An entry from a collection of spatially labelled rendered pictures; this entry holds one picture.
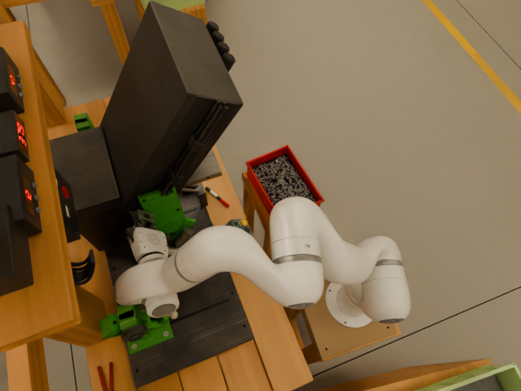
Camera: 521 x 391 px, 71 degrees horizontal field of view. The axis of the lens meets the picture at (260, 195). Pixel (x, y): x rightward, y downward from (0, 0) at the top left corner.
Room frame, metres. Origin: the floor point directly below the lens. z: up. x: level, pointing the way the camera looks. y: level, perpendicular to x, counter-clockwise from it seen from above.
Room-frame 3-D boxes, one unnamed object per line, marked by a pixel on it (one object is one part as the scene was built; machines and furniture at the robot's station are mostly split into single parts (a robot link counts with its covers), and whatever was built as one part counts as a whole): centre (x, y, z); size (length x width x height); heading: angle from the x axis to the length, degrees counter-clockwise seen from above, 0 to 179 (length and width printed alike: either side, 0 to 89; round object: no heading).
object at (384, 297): (0.26, -0.36, 1.24); 0.19 x 0.12 x 0.24; 8
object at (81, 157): (0.58, 0.58, 1.07); 0.30 x 0.18 x 0.34; 27
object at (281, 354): (0.67, 0.16, 0.82); 1.50 x 0.14 x 0.15; 27
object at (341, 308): (0.30, -0.36, 1.02); 0.19 x 0.19 x 0.18
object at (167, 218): (0.51, 0.32, 1.17); 0.13 x 0.12 x 0.20; 27
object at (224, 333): (0.54, 0.41, 0.89); 1.10 x 0.42 x 0.02; 27
